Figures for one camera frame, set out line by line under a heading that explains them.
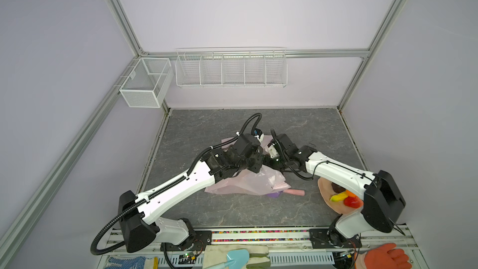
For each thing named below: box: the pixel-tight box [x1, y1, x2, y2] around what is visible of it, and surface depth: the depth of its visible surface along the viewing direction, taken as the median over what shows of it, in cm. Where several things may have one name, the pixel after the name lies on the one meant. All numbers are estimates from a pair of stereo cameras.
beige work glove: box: [202, 244, 271, 269], surface depth 71 cm
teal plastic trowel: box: [206, 248, 250, 269], surface depth 70 cm
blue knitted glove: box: [103, 255, 147, 269], surface depth 70 cm
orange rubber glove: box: [364, 242, 413, 269], surface depth 70 cm
